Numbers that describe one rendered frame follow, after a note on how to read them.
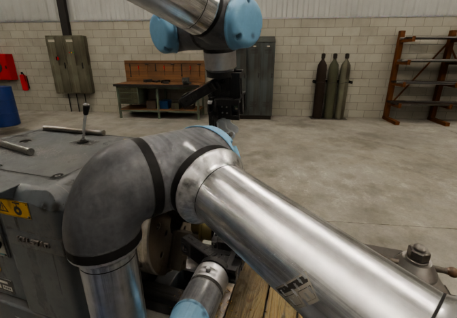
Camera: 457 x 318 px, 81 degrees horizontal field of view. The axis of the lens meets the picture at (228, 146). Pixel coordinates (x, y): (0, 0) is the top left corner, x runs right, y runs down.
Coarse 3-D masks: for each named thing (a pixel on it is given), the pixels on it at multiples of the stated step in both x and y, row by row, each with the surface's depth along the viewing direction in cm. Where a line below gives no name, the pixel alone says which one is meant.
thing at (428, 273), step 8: (400, 256) 55; (400, 264) 54; (408, 264) 53; (416, 264) 52; (432, 264) 52; (416, 272) 51; (424, 272) 51; (432, 272) 51; (424, 280) 51; (432, 280) 51
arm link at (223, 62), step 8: (208, 56) 59; (216, 56) 59; (224, 56) 59; (232, 56) 60; (208, 64) 60; (216, 64) 59; (224, 64) 59; (232, 64) 60; (216, 72) 61; (224, 72) 61
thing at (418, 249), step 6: (408, 246) 54; (414, 246) 53; (420, 246) 52; (408, 252) 54; (414, 252) 52; (420, 252) 52; (426, 252) 52; (408, 258) 53; (414, 258) 52; (420, 258) 52; (426, 258) 52; (420, 264) 52; (426, 264) 52
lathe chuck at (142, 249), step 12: (156, 216) 67; (168, 216) 73; (144, 228) 64; (156, 228) 68; (168, 228) 73; (180, 228) 82; (144, 240) 64; (156, 240) 68; (168, 240) 74; (144, 252) 65; (156, 252) 69; (168, 252) 75; (144, 264) 67; (156, 264) 69
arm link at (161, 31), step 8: (152, 16) 49; (152, 24) 49; (160, 24) 48; (168, 24) 47; (152, 32) 50; (160, 32) 48; (168, 32) 47; (176, 32) 48; (184, 32) 47; (152, 40) 51; (160, 40) 49; (168, 40) 48; (176, 40) 49; (184, 40) 48; (160, 48) 50; (168, 48) 49; (176, 48) 50; (184, 48) 51; (192, 48) 50; (200, 48) 48
